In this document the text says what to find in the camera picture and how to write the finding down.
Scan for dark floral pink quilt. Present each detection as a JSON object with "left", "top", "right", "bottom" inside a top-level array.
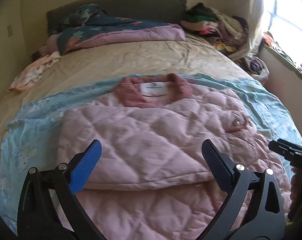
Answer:
[{"left": 39, "top": 4, "right": 186, "bottom": 56}]

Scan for white sheer curtain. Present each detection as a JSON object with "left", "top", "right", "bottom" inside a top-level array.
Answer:
[{"left": 236, "top": 0, "right": 268, "bottom": 59}]

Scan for light blue cartoon blanket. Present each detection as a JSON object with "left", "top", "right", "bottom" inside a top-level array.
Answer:
[{"left": 0, "top": 74, "right": 302, "bottom": 232}]

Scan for bag with purple clothes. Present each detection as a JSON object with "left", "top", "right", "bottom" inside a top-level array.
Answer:
[{"left": 244, "top": 56, "right": 269, "bottom": 83}]

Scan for beige bed sheet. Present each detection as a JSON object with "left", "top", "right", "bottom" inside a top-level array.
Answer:
[{"left": 0, "top": 34, "right": 249, "bottom": 141}]

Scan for pink quilted jacket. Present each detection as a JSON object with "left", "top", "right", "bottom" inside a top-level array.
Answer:
[{"left": 58, "top": 74, "right": 291, "bottom": 239}]

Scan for colourful clothes on windowsill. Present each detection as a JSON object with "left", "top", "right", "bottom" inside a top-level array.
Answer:
[{"left": 261, "top": 31, "right": 302, "bottom": 80}]

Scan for dark grey headboard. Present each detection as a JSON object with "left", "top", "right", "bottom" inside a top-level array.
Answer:
[{"left": 46, "top": 0, "right": 187, "bottom": 36}]

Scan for pile of assorted clothes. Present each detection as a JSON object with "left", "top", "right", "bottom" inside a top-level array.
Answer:
[{"left": 180, "top": 3, "right": 249, "bottom": 61}]

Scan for cream wardrobe with handles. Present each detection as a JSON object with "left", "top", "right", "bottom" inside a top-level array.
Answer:
[{"left": 0, "top": 0, "right": 30, "bottom": 82}]

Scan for peach white patterned cloth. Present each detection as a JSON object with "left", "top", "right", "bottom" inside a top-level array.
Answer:
[{"left": 8, "top": 51, "right": 61, "bottom": 93}]

